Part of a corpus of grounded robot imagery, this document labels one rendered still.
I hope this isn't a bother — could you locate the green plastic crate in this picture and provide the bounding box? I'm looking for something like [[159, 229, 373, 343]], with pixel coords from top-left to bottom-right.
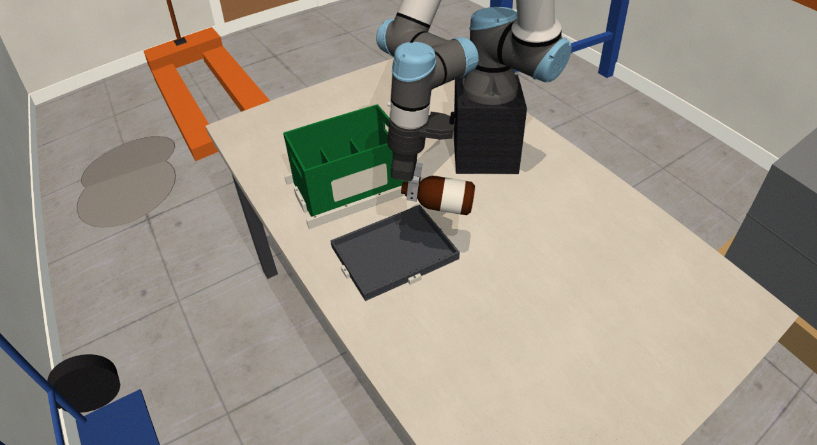
[[283, 104, 407, 217]]

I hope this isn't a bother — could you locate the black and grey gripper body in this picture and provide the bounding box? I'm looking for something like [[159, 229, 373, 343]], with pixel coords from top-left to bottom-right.
[[387, 101, 456, 181]]

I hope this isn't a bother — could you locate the brown bottle with white label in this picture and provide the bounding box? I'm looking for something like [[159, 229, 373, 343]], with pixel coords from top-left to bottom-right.
[[417, 176, 475, 216]]

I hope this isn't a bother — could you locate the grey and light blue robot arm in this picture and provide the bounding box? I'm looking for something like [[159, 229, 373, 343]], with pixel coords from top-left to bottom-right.
[[376, 0, 572, 111]]

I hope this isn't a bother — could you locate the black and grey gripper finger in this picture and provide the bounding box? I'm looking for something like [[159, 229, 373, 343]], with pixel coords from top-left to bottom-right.
[[407, 176, 419, 202], [414, 162, 423, 183]]

